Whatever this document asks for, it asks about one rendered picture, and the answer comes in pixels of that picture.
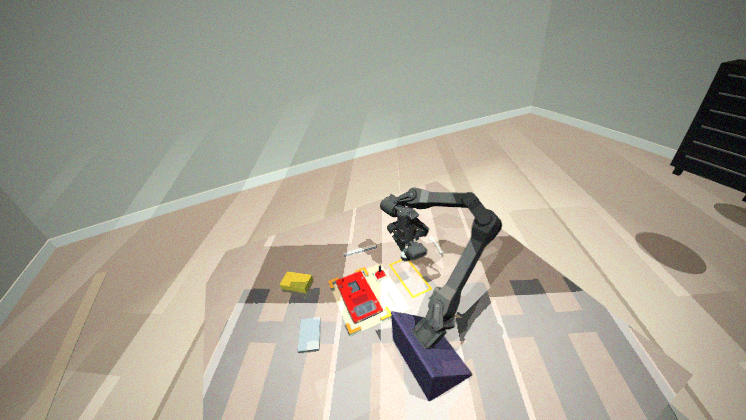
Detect yellow rectangular block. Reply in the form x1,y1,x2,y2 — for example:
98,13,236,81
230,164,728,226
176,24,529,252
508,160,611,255
280,272,313,294

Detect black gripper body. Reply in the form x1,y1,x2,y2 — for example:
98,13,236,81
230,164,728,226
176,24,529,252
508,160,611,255
387,221,428,261

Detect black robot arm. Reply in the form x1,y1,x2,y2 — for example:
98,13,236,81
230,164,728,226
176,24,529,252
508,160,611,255
380,187,503,349

